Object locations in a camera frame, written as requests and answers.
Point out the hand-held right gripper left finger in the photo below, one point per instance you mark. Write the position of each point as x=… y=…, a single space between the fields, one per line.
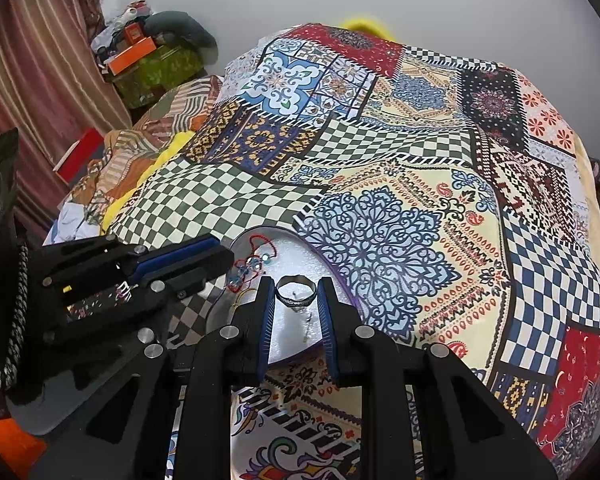
x=264 y=322

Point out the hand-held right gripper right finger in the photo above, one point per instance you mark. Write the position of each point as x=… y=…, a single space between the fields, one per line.
x=327 y=327

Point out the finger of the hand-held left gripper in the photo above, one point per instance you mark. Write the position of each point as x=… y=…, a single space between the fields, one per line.
x=180 y=255
x=200 y=267

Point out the white round jewelry tray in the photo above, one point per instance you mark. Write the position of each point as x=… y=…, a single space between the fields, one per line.
x=287 y=260

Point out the small silver pin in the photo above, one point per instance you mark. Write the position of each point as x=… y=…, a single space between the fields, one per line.
x=307 y=330

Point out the blue crystal earrings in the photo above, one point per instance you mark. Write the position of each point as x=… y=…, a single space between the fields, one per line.
x=252 y=262

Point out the red box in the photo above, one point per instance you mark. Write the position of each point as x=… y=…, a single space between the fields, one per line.
x=80 y=152

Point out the yellow cloth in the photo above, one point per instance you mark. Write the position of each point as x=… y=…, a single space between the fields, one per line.
x=177 y=142

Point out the striped orange quilt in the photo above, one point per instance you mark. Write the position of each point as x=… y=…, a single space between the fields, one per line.
x=145 y=120

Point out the striped red curtain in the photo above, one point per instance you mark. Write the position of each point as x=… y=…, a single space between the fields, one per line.
x=35 y=60

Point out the patchwork printed blanket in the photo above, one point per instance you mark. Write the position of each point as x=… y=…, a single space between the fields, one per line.
x=405 y=170

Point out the green camouflage bag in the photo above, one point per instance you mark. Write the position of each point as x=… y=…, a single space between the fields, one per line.
x=155 y=72

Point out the orange box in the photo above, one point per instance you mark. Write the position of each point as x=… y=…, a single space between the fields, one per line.
x=130 y=55

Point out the dark grey bag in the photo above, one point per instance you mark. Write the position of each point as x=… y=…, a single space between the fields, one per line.
x=180 y=27

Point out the orange cloth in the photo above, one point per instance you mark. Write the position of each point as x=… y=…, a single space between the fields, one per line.
x=7 y=447

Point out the yellow pillow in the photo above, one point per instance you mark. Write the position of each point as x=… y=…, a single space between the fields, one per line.
x=367 y=27

